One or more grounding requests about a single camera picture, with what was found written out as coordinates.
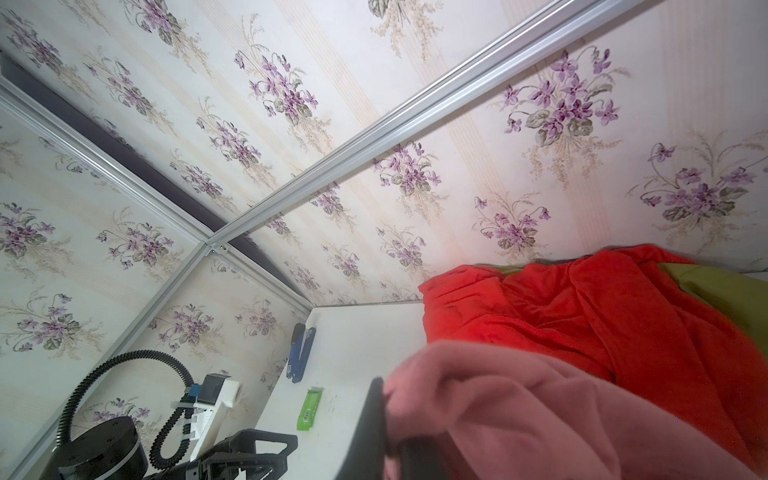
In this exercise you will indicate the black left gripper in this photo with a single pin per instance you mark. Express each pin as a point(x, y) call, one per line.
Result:
point(249, 451)

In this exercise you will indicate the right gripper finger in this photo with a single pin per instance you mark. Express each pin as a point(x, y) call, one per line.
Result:
point(369, 456)

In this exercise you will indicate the pink cloth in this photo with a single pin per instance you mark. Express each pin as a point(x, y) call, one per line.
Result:
point(501, 413)

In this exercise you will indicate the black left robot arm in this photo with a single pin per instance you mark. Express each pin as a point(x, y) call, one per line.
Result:
point(113, 450)

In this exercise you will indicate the red cloth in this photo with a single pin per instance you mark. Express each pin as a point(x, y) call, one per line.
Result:
point(721, 390)

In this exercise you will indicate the olive green cloth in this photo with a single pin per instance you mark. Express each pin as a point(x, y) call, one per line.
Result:
point(726, 294)

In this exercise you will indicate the small green packet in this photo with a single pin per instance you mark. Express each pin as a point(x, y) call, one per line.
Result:
point(309, 409)

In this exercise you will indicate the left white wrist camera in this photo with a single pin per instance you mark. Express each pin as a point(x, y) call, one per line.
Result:
point(215, 398)

